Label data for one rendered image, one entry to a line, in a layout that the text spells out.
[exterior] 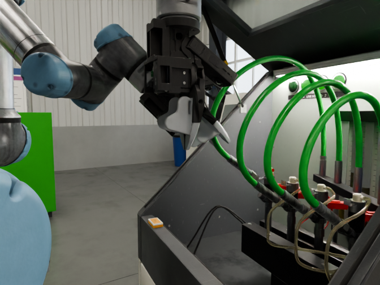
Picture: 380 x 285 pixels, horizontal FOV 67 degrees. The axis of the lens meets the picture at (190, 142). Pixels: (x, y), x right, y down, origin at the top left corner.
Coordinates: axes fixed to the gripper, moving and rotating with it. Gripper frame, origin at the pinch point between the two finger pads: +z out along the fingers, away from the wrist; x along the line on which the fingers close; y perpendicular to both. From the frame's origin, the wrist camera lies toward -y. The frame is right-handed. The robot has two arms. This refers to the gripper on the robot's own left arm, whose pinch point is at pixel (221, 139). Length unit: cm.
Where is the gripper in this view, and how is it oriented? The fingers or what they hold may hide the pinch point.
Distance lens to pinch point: 67.4
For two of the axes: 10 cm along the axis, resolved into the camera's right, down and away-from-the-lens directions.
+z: 7.1, 7.0, 0.8
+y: -6.7, 7.0, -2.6
